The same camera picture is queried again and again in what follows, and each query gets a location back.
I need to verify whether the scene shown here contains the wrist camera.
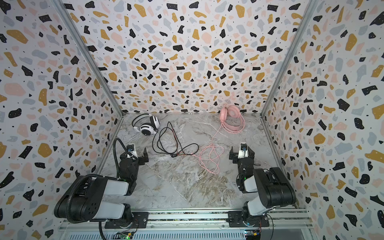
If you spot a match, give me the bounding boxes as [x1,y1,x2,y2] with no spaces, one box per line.
[238,143,249,159]
[126,144,138,159]

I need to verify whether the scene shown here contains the white black headphones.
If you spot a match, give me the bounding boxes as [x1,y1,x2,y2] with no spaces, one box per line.
[131,114,160,136]

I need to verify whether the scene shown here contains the pink headphones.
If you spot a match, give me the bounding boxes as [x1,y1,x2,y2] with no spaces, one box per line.
[220,105,246,134]

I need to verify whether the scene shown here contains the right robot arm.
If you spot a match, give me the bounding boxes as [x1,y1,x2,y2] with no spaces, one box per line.
[227,144,296,228]

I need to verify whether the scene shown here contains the black headphone cable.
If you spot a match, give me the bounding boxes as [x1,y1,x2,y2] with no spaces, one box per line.
[151,121,200,158]

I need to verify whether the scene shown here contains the aluminium corner post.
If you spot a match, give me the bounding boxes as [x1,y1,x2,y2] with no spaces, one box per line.
[260,0,319,119]
[51,1,124,118]

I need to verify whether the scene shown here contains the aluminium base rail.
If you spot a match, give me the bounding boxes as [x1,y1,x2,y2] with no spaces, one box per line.
[59,208,317,240]

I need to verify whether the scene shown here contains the right aluminium corner post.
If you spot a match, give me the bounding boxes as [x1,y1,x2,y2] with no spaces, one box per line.
[260,0,319,119]

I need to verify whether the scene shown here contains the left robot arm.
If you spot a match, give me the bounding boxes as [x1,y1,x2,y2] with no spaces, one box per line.
[54,145,149,229]

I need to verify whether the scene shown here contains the left aluminium corner post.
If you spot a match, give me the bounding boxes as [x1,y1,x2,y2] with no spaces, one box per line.
[51,1,124,118]

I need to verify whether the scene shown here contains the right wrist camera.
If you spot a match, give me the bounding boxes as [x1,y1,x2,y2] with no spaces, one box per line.
[238,143,249,159]

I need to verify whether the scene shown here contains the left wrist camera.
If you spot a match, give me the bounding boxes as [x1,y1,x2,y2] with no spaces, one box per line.
[126,144,138,159]

